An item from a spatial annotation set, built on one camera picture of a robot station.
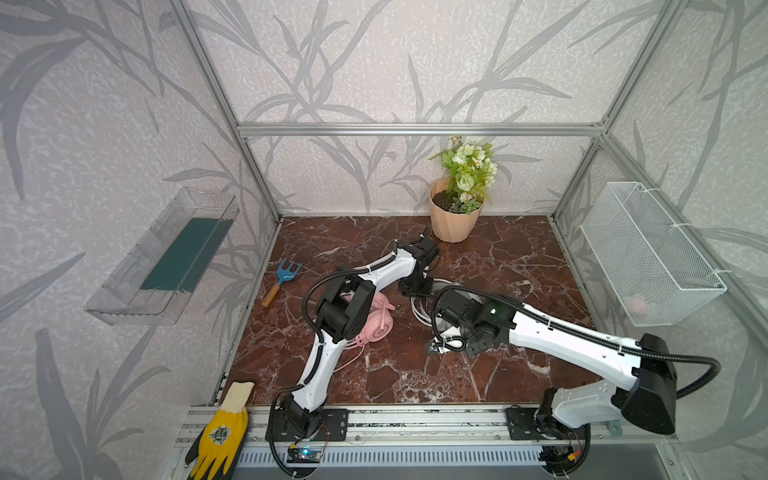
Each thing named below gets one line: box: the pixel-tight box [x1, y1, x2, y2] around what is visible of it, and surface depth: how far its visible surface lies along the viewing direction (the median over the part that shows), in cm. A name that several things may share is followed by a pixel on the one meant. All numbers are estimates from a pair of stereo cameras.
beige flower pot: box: [429, 176, 486, 243], surface depth 105 cm
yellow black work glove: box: [185, 382, 255, 480], surface depth 71 cm
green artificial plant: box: [429, 136, 498, 215], surface depth 98 cm
